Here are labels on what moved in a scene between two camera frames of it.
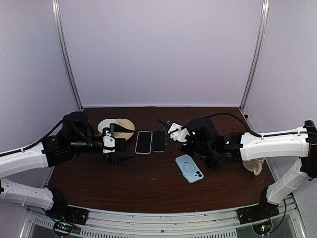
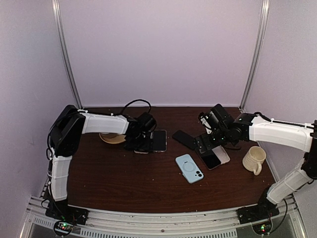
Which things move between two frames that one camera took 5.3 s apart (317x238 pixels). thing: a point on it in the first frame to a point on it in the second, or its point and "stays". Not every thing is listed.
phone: [159, 141] stays
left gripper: [116, 160] to [148, 146]
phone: [190, 170] stays
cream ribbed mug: [254, 165] stays
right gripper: [181, 148] to [209, 145]
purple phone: [210, 163] stays
